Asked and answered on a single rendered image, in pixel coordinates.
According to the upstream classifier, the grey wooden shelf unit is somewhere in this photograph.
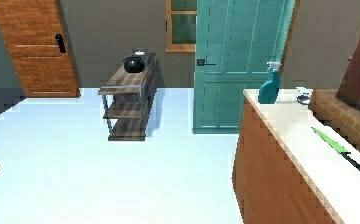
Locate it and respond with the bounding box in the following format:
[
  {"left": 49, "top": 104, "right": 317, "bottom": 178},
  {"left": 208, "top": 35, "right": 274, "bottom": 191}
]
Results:
[{"left": 97, "top": 52, "right": 158, "bottom": 142}]

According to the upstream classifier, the black round kettle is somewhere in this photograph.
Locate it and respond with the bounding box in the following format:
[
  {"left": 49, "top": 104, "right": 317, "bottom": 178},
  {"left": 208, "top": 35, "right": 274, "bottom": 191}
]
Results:
[{"left": 122, "top": 55, "right": 146, "bottom": 74}]

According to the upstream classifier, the teal room door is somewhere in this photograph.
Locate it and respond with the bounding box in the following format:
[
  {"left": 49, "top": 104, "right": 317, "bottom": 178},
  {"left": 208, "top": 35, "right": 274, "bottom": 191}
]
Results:
[{"left": 192, "top": 0, "right": 297, "bottom": 135}]

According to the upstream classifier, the wooden framed window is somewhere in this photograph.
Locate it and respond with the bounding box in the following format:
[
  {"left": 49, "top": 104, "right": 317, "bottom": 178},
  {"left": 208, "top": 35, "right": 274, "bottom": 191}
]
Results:
[{"left": 165, "top": 0, "right": 199, "bottom": 54}]

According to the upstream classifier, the teal spray bottle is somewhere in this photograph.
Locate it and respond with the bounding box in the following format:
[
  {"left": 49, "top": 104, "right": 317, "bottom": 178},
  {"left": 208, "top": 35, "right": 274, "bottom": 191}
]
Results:
[{"left": 257, "top": 60, "right": 283, "bottom": 105}]

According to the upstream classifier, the wooden counter cabinet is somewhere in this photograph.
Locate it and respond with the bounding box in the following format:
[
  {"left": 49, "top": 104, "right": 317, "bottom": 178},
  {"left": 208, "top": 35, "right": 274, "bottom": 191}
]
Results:
[{"left": 232, "top": 88, "right": 360, "bottom": 224}]

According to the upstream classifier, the small silver cup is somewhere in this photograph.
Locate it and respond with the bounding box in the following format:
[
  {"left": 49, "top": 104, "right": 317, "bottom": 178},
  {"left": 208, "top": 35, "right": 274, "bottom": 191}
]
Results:
[{"left": 295, "top": 86, "right": 313, "bottom": 106}]

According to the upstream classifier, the brown wooden room door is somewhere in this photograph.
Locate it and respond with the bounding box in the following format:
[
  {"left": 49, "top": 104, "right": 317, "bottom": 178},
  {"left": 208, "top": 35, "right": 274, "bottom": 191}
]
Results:
[{"left": 0, "top": 0, "right": 81, "bottom": 99}]

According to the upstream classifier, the green bladed knife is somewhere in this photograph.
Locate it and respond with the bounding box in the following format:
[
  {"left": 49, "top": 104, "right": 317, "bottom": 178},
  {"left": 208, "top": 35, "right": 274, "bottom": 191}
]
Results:
[{"left": 311, "top": 126, "right": 360, "bottom": 180}]

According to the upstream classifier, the dark red range hood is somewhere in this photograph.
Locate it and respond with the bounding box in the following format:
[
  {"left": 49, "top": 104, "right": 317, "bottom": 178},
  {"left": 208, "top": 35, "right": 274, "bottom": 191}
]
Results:
[{"left": 336, "top": 2, "right": 360, "bottom": 115}]

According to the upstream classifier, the dark lever door handle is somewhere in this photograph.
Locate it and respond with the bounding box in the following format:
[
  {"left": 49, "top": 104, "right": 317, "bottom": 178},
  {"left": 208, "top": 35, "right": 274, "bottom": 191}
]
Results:
[{"left": 196, "top": 58, "right": 218, "bottom": 67}]

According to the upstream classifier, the black door handle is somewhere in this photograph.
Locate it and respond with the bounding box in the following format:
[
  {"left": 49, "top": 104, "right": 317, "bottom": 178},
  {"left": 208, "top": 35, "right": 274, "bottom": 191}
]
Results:
[{"left": 55, "top": 33, "right": 67, "bottom": 54}]

